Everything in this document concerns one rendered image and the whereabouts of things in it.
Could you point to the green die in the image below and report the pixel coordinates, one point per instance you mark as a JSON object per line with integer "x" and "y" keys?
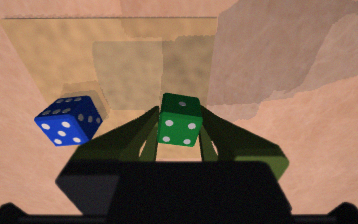
{"x": 180, "y": 120}

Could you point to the tan flat mat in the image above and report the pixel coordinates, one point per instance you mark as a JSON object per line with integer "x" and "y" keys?
{"x": 124, "y": 64}

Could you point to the blue die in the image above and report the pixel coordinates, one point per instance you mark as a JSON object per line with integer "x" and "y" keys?
{"x": 70, "y": 121}

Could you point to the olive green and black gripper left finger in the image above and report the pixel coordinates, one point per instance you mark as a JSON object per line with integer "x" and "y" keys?
{"x": 124, "y": 142}

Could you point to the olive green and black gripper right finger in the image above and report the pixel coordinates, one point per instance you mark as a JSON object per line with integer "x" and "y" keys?
{"x": 234, "y": 143}

